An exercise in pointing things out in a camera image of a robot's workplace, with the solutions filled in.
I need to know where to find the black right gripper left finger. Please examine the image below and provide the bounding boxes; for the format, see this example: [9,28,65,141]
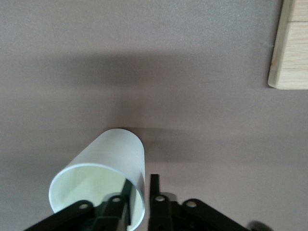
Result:
[23,178,132,231]

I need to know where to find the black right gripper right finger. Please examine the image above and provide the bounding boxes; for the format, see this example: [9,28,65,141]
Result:
[148,174,248,231]

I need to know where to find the cream paper cup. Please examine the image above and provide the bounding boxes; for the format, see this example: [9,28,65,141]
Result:
[49,128,146,231]

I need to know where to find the wooden cutting board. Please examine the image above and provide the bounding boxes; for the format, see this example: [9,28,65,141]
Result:
[267,0,308,90]

